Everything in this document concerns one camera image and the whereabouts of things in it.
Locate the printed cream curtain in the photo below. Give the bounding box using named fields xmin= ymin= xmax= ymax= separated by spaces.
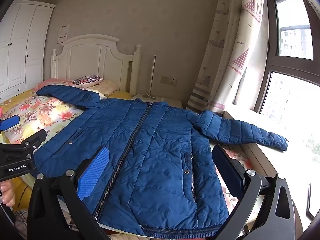
xmin=186 ymin=0 xmax=266 ymax=116

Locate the yellow cartoon cloth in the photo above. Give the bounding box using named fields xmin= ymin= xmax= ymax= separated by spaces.
xmin=11 ymin=177 xmax=34 ymax=212

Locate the dark window frame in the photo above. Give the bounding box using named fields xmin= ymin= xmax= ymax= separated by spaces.
xmin=259 ymin=0 xmax=320 ymax=120

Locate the pink cloth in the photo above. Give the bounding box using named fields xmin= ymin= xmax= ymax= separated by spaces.
xmin=34 ymin=78 xmax=77 ymax=91

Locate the blue quilted jacket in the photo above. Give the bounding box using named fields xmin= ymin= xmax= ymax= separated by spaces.
xmin=32 ymin=84 xmax=289 ymax=239

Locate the floral bedspread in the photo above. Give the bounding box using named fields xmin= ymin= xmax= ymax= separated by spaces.
xmin=0 ymin=80 xmax=253 ymax=240

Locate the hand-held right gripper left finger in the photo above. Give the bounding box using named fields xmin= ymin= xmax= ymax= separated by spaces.
xmin=26 ymin=146 xmax=111 ymax=240

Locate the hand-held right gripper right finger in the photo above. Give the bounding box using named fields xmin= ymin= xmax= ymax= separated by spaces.
xmin=210 ymin=144 xmax=304 ymax=240

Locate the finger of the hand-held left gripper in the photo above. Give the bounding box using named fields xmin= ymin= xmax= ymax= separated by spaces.
xmin=22 ymin=129 xmax=47 ymax=157
xmin=0 ymin=114 xmax=21 ymax=132

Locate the person's left hand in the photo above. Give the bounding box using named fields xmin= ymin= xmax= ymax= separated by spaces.
xmin=0 ymin=180 xmax=16 ymax=207

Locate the white wardrobe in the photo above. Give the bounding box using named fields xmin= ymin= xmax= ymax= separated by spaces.
xmin=0 ymin=0 xmax=56 ymax=101

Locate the beige windowsill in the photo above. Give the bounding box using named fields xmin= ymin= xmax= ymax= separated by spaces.
xmin=222 ymin=109 xmax=320 ymax=180

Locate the wall socket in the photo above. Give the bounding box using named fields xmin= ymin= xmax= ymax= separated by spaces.
xmin=160 ymin=75 xmax=177 ymax=85

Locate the beige pillow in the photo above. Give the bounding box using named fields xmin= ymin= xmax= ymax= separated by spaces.
xmin=94 ymin=80 xmax=118 ymax=97

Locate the yellow pillow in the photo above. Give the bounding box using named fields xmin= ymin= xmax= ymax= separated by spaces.
xmin=107 ymin=91 xmax=132 ymax=100

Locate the white nightstand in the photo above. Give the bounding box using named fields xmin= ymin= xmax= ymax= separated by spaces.
xmin=131 ymin=94 xmax=183 ymax=109

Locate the white wooden headboard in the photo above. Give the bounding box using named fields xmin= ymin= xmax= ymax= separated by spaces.
xmin=51 ymin=34 xmax=142 ymax=96

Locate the patterned round cushion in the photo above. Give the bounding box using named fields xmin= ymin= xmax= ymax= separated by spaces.
xmin=72 ymin=75 xmax=104 ymax=87

